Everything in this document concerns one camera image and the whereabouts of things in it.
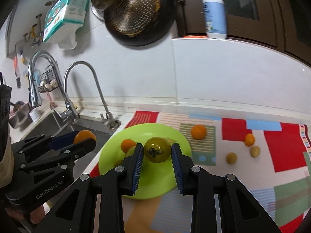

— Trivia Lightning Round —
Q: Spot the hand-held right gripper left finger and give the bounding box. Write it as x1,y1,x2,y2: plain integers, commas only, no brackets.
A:
31,143,144,233

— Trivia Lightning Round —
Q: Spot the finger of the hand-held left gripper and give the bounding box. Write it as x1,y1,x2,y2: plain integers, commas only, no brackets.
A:
12,130,80,151
21,137,97,173

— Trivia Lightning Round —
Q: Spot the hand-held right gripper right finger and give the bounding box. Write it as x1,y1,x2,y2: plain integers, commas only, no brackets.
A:
171,143,282,233

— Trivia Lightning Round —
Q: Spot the medium orange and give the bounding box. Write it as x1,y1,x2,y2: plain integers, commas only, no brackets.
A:
191,124,207,140
73,130,96,144

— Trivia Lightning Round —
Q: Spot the green plate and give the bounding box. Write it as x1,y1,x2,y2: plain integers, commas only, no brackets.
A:
98,123,192,200

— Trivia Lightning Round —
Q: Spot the large orange with stem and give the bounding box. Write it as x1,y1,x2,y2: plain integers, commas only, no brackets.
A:
121,139,137,154

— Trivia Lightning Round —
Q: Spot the green tomato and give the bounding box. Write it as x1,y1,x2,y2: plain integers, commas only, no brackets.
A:
144,137,171,163

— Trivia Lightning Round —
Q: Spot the person's left forearm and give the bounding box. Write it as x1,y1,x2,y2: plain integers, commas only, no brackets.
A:
0,133,15,189

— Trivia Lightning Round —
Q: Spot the person's left hand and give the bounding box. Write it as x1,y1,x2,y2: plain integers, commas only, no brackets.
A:
29,203,46,225

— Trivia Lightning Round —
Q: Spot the stainless steel sink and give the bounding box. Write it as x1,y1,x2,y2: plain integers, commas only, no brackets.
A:
23,112,115,149

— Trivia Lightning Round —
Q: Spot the white cup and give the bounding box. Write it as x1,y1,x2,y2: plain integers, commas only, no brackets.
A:
29,108,41,122

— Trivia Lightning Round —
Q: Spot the dark metal bowl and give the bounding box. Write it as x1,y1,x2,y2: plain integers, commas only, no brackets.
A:
8,101,33,129

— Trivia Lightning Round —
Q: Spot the large chrome pull-down faucet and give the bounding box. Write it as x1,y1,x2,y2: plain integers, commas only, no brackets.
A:
28,50,80,122

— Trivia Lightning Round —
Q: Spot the thin chrome gooseneck faucet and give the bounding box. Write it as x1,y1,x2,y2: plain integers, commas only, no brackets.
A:
64,61,121,131

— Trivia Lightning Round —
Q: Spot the black ribbed cloth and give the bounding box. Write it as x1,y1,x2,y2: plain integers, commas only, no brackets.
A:
0,72,12,139

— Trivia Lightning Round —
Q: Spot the colourful patchwork table mat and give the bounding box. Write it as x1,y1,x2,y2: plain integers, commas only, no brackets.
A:
89,110,311,233

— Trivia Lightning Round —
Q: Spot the small orange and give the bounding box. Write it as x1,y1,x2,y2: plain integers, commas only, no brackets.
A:
244,133,255,147

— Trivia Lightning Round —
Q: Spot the white plastic bag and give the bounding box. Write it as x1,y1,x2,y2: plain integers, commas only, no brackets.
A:
58,25,81,50

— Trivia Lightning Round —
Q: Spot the teal tissue pack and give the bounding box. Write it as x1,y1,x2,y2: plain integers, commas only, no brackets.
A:
43,0,91,42

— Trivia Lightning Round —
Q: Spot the black frying pan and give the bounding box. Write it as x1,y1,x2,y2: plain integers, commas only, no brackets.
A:
103,0,177,47

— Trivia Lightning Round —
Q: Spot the white pump soap bottle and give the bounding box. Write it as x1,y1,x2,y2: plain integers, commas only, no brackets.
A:
202,0,228,39

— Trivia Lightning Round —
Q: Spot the black wire basket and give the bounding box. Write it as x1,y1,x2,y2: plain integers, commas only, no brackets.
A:
36,65,62,93

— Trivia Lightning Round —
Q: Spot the brass wall tap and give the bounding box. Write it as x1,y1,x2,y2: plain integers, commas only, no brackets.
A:
24,15,45,48

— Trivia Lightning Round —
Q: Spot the dark wooden window frame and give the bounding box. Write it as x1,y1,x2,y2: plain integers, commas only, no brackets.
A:
168,0,311,66

